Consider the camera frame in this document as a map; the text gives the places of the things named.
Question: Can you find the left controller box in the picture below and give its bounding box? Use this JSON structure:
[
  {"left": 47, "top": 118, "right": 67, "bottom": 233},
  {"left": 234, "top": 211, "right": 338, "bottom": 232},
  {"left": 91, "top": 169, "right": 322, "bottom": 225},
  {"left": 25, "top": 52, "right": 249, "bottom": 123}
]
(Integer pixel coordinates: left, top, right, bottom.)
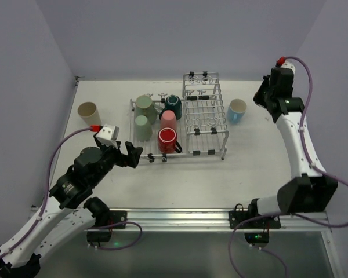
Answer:
[{"left": 86, "top": 231, "right": 112, "bottom": 247}]

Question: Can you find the sage green mug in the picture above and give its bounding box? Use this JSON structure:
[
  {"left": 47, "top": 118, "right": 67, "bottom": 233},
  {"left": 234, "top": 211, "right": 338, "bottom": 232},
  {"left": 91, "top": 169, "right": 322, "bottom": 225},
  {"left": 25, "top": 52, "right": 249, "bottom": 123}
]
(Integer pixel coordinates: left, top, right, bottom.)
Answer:
[{"left": 135, "top": 95, "right": 163, "bottom": 124}]

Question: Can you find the light blue mug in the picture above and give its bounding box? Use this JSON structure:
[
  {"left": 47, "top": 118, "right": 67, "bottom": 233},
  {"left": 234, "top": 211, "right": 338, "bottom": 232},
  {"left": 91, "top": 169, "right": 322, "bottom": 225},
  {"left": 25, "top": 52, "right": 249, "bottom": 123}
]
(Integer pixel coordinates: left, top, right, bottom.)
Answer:
[{"left": 227, "top": 99, "right": 247, "bottom": 124}]

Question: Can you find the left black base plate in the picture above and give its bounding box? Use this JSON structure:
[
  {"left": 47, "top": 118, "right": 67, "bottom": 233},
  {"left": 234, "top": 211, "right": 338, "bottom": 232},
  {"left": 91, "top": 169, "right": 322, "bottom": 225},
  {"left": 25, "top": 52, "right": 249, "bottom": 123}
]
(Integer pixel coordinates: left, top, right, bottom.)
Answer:
[{"left": 106, "top": 210, "right": 128, "bottom": 225}]

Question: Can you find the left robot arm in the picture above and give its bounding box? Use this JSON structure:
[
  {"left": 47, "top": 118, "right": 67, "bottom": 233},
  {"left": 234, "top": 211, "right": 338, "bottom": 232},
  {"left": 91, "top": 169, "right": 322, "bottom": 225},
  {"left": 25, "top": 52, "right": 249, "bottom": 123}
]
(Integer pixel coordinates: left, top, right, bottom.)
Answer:
[{"left": 0, "top": 141, "right": 143, "bottom": 277}]

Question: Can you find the pink cup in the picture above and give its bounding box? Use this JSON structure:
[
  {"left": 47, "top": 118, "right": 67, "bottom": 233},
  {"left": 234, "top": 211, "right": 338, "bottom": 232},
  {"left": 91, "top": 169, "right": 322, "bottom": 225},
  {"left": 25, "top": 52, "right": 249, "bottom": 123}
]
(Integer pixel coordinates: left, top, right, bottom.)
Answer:
[{"left": 160, "top": 110, "right": 177, "bottom": 130}]

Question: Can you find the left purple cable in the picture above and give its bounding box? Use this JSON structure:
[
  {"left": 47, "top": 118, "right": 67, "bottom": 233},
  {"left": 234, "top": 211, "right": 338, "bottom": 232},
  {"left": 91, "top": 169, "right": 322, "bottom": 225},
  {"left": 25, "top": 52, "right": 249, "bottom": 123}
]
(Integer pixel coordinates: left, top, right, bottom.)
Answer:
[{"left": 0, "top": 124, "right": 143, "bottom": 267}]

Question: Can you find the red mug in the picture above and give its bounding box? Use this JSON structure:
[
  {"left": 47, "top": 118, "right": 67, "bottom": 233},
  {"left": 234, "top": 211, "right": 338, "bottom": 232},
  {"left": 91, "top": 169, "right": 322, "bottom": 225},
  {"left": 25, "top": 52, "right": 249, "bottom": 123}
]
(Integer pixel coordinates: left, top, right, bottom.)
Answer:
[{"left": 157, "top": 127, "right": 183, "bottom": 154}]

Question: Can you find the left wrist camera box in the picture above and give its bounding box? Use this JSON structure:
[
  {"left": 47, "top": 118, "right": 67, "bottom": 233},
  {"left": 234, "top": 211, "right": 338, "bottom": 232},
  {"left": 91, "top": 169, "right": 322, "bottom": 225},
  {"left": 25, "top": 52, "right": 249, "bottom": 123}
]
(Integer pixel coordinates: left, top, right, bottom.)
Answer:
[{"left": 94, "top": 124, "right": 119, "bottom": 149}]

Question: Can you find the silver wire dish rack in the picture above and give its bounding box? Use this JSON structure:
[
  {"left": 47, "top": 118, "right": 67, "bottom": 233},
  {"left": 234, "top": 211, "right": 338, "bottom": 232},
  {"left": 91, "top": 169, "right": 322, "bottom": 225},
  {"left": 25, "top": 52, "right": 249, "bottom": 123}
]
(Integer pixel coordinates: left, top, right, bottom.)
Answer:
[{"left": 129, "top": 71, "right": 229, "bottom": 163}]

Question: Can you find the aluminium mounting rail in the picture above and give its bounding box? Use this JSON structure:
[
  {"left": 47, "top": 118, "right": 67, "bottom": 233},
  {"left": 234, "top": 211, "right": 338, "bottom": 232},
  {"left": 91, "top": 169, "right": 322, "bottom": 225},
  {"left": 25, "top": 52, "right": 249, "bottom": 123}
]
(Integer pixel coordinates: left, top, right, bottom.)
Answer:
[{"left": 31, "top": 206, "right": 328, "bottom": 232}]

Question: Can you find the light green cup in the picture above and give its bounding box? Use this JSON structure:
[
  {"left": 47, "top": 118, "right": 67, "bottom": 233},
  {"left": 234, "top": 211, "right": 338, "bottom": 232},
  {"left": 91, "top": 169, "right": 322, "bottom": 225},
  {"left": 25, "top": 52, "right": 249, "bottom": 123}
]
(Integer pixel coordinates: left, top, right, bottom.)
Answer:
[{"left": 135, "top": 115, "right": 153, "bottom": 141}]

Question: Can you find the right controller box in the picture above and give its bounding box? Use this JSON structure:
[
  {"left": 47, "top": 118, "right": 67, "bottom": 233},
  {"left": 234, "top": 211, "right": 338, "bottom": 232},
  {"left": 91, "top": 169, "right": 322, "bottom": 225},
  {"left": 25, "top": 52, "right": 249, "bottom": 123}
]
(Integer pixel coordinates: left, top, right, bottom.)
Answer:
[{"left": 244, "top": 232, "right": 270, "bottom": 248}]

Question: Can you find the controller box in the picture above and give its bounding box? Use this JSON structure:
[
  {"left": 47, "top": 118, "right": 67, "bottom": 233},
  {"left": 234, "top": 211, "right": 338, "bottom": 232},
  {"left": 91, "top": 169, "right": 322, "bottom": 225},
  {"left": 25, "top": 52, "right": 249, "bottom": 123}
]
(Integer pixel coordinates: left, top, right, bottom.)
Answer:
[
  {"left": 86, "top": 231, "right": 112, "bottom": 247},
  {"left": 244, "top": 232, "right": 270, "bottom": 248}
]

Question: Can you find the dark teal mug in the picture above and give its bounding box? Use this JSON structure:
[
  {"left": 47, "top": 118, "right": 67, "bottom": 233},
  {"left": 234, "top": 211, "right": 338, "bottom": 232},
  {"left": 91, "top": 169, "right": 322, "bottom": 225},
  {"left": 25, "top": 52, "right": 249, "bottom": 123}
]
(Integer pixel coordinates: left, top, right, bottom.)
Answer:
[{"left": 161, "top": 95, "right": 182, "bottom": 120}]

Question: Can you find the tall beige cup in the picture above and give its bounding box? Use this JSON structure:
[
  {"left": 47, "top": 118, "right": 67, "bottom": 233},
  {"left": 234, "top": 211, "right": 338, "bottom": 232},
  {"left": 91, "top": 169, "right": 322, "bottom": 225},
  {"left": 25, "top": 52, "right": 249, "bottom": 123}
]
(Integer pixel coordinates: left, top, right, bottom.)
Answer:
[{"left": 77, "top": 101, "right": 102, "bottom": 127}]

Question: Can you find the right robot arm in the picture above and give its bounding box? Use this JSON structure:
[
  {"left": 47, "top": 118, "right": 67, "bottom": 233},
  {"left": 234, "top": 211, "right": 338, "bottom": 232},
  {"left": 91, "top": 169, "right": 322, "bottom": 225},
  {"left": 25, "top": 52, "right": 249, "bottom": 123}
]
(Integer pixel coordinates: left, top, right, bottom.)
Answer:
[{"left": 248, "top": 65, "right": 338, "bottom": 217}]

